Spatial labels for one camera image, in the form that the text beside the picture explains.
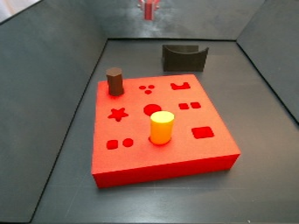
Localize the yellow cylinder peg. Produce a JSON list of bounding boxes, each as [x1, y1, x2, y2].
[[150, 111, 175, 144]]

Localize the red shape-sorting board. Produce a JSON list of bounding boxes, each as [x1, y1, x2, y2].
[[91, 74, 241, 187]]

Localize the black curved holder stand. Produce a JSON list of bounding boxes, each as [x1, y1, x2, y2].
[[163, 45, 210, 72]]

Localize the red double-square bar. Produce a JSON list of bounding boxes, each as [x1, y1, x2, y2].
[[144, 0, 155, 20]]

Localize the brown hexagonal peg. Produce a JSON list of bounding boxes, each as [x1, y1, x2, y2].
[[107, 67, 124, 96]]

